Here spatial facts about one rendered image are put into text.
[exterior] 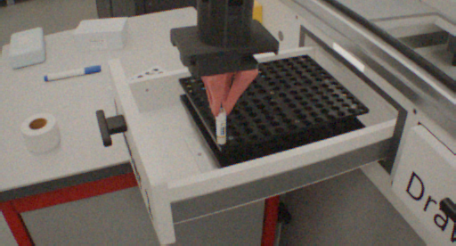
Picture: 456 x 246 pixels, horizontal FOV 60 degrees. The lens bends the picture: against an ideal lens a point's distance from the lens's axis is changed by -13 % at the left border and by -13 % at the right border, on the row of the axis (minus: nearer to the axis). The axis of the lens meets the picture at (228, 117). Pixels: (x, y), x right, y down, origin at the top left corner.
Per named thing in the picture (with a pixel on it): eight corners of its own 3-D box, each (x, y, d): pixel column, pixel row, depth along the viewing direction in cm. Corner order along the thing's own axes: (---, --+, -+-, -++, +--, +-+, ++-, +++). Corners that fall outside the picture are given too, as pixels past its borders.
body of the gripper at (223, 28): (168, 43, 48) (168, -20, 43) (255, 32, 51) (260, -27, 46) (183, 72, 43) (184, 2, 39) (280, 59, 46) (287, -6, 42)
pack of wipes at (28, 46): (46, 62, 102) (43, 46, 99) (11, 70, 99) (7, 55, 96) (44, 39, 113) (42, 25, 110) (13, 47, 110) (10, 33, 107)
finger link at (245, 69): (176, 102, 53) (175, 31, 47) (233, 93, 55) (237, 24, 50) (192, 137, 48) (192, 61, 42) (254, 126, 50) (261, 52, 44)
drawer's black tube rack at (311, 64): (221, 187, 57) (221, 148, 53) (181, 113, 70) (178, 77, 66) (362, 145, 63) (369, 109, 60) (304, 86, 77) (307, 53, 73)
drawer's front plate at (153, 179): (162, 248, 50) (150, 182, 44) (116, 117, 72) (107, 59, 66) (175, 244, 51) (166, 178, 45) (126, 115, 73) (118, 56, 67)
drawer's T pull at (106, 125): (104, 150, 53) (102, 141, 52) (96, 117, 59) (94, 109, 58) (132, 143, 54) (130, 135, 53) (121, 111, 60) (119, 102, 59)
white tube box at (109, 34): (76, 52, 106) (72, 34, 103) (84, 37, 113) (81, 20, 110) (123, 49, 106) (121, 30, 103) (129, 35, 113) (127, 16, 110)
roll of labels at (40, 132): (67, 138, 77) (62, 120, 75) (39, 158, 72) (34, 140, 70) (45, 126, 80) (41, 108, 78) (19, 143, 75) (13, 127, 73)
